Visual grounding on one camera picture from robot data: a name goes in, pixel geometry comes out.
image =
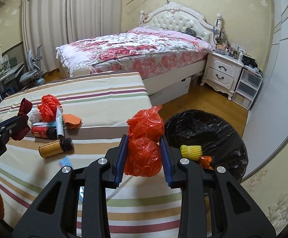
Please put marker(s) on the clear plastic drawer unit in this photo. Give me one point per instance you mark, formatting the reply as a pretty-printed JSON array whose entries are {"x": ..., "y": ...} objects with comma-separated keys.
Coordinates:
[{"x": 247, "y": 86}]

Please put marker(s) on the beige curtain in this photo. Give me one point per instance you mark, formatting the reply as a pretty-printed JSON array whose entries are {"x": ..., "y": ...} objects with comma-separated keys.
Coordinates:
[{"x": 59, "y": 24}]

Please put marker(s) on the group of small bottles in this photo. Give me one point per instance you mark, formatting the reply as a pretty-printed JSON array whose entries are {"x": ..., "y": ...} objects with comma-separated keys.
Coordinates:
[{"x": 229, "y": 49}]

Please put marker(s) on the grey desk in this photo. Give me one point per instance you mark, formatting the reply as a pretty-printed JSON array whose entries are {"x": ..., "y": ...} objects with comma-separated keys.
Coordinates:
[{"x": 10, "y": 70}]

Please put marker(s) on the dark clothes heap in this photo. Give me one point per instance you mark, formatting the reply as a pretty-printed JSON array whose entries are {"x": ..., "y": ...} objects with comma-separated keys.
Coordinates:
[{"x": 250, "y": 62}]

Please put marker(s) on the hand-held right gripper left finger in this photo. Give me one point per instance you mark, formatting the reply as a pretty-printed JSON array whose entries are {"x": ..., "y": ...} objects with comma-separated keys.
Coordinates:
[{"x": 121, "y": 153}]

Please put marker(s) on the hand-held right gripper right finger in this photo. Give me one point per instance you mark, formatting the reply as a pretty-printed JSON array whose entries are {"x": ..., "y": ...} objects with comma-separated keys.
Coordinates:
[{"x": 165, "y": 153}]

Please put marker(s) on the red plastic bag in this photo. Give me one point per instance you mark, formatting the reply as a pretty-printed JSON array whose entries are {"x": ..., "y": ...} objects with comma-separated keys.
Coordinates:
[{"x": 141, "y": 158}]

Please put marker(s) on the orange foam net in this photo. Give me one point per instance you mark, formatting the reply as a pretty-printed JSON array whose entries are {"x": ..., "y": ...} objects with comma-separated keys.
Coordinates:
[{"x": 47, "y": 107}]

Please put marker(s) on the dark cloth bundle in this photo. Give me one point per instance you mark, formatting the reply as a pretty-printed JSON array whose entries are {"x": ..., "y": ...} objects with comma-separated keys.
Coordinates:
[{"x": 190, "y": 31}]

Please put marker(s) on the white plastic bag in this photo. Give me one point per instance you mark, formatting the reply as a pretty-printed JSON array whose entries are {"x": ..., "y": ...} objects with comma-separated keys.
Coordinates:
[{"x": 36, "y": 115}]

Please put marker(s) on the floral blanket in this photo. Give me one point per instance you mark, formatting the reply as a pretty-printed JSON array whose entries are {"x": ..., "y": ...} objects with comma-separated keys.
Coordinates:
[{"x": 134, "y": 49}]

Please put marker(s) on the yellow foam net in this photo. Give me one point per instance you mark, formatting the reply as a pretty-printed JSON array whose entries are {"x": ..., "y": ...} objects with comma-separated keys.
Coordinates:
[{"x": 190, "y": 151}]

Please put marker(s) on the white wardrobe door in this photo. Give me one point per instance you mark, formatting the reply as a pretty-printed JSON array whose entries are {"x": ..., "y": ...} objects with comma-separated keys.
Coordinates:
[{"x": 278, "y": 79}]

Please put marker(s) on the orange wrapper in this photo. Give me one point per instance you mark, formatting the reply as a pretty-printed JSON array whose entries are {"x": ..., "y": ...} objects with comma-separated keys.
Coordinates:
[{"x": 206, "y": 162}]

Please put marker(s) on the orange paper piece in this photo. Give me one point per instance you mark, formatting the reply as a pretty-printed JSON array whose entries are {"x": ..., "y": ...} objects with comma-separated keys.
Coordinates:
[{"x": 72, "y": 120}]

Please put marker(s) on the small blue packet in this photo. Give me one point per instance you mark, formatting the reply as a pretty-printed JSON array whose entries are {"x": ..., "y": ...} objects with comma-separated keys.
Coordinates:
[{"x": 65, "y": 162}]

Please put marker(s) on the white storage box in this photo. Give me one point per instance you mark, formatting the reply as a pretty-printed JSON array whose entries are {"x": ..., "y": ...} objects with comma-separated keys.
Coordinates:
[{"x": 173, "y": 89}]

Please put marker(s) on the grey desk chair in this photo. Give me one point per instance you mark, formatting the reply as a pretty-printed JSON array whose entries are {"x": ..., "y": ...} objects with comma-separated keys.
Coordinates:
[{"x": 32, "y": 74}]

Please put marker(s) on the dark bottle yellow label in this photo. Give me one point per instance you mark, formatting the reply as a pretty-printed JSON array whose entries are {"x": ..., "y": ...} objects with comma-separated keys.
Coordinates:
[{"x": 51, "y": 148}]

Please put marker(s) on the dark bottle red label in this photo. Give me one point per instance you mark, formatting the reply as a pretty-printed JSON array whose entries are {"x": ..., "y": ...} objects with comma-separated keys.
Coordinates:
[{"x": 41, "y": 132}]

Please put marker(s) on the dark red wrapper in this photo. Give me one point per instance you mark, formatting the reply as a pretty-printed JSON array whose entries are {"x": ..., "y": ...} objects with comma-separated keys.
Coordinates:
[{"x": 24, "y": 106}]

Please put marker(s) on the white tufted bed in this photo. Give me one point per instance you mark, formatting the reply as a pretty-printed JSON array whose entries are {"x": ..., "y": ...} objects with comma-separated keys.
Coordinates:
[{"x": 173, "y": 19}]

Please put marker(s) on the white nightstand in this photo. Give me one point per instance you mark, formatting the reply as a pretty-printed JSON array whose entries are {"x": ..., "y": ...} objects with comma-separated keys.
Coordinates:
[{"x": 223, "y": 70}]

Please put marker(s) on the black lined trash bin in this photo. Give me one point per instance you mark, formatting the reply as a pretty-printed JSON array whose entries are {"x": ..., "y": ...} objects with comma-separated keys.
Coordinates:
[{"x": 208, "y": 133}]

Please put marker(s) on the white tube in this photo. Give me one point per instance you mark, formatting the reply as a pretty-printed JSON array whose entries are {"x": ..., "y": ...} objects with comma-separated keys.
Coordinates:
[{"x": 59, "y": 124}]

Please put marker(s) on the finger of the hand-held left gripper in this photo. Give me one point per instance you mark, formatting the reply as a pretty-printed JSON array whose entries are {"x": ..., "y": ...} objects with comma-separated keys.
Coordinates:
[{"x": 12, "y": 126}]

